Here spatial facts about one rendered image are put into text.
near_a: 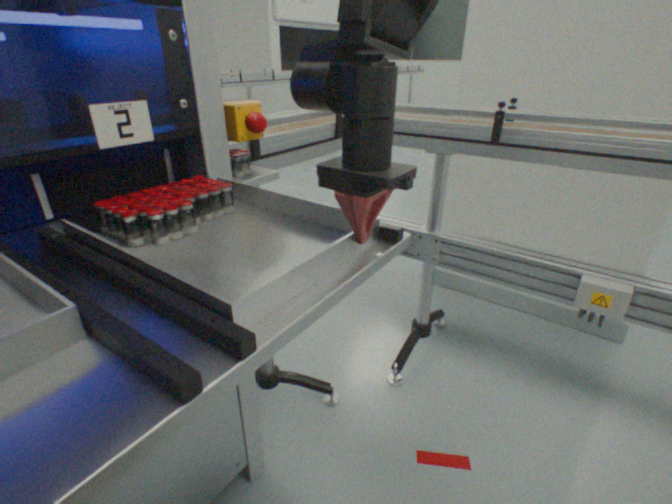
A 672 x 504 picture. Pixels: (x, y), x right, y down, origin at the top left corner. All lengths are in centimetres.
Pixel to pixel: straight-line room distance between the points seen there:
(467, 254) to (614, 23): 94
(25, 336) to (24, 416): 7
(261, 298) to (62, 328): 17
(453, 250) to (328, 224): 88
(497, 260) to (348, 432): 75
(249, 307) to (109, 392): 12
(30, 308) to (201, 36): 49
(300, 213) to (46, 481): 44
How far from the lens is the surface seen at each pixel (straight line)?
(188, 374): 32
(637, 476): 161
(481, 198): 196
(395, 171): 44
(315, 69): 47
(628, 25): 182
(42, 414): 37
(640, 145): 122
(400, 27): 44
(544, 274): 137
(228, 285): 45
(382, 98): 42
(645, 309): 139
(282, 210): 64
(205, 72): 77
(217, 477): 119
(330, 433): 142
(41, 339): 41
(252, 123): 80
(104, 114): 67
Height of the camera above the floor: 111
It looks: 26 degrees down
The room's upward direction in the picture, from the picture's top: straight up
